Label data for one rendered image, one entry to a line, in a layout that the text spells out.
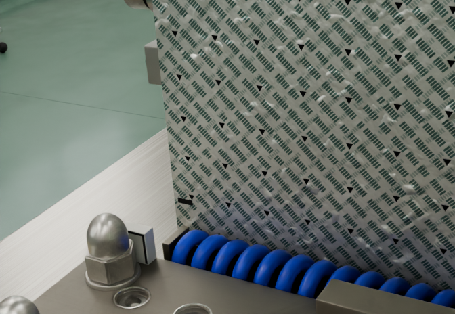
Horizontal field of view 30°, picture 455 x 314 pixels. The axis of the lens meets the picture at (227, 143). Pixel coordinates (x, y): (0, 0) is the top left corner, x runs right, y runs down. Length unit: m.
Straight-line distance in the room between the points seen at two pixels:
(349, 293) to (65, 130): 3.03
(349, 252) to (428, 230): 0.06
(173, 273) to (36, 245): 0.34
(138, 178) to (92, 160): 2.22
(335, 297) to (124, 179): 0.52
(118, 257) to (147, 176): 0.44
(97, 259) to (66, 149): 2.78
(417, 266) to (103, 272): 0.19
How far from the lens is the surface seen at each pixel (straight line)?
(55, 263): 0.84
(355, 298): 0.50
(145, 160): 1.02
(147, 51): 0.66
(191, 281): 0.55
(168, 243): 0.58
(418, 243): 0.52
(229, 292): 0.54
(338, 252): 0.55
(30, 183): 3.10
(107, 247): 0.54
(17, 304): 0.48
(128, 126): 3.45
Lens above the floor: 1.33
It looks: 25 degrees down
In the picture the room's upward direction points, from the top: 5 degrees counter-clockwise
